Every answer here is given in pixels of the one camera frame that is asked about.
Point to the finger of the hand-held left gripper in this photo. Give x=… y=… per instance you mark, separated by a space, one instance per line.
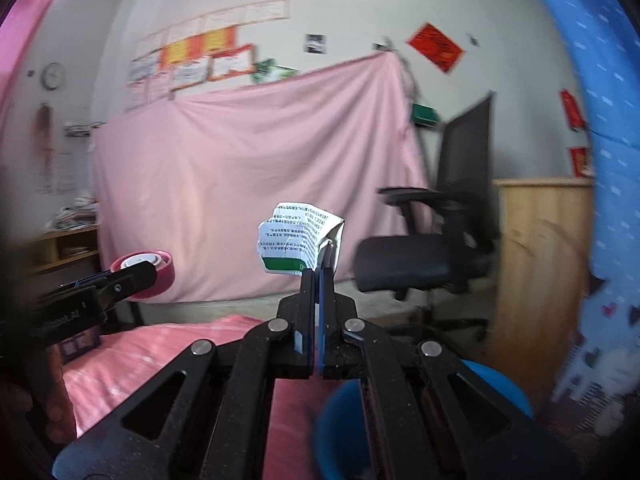
x=125 y=282

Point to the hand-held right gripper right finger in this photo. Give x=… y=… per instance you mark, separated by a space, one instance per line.
x=326 y=310

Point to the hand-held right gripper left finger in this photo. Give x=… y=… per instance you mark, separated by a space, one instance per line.
x=307 y=320

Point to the pink round container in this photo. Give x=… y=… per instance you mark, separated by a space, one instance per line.
x=167 y=272

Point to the white printed paper carton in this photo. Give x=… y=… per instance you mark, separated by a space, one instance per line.
x=295 y=235

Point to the blue plastic bin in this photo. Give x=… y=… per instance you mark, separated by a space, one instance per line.
x=492 y=380

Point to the person's left hand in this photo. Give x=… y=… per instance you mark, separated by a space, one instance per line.
x=57 y=395

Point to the blue cardboard box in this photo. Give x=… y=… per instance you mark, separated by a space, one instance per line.
x=80 y=345

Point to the wooden desk shelf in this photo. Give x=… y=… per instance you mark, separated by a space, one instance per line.
x=65 y=250

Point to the pile of papers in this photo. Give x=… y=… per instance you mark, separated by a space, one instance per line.
x=75 y=212

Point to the pink hanging sheet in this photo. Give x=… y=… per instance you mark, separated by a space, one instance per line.
x=225 y=175

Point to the black office chair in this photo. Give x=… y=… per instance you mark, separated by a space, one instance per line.
x=465 y=160

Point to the green box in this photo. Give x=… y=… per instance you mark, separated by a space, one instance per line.
x=425 y=115

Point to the wooden cabinet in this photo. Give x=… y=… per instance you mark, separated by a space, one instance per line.
x=540 y=260

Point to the pink curtain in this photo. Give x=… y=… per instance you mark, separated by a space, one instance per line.
x=25 y=25

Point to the blue printed curtain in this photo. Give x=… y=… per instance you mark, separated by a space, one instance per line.
x=600 y=85

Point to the red tassel wall hanging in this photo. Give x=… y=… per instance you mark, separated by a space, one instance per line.
x=45 y=145

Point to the round wall clock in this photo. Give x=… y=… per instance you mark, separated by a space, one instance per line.
x=53 y=75

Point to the black white wall photo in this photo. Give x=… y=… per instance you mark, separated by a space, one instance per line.
x=315 y=43

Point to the red square wall paper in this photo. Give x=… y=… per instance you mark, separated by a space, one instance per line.
x=435 y=47

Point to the small red wall paper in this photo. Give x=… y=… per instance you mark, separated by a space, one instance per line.
x=572 y=109
x=581 y=161

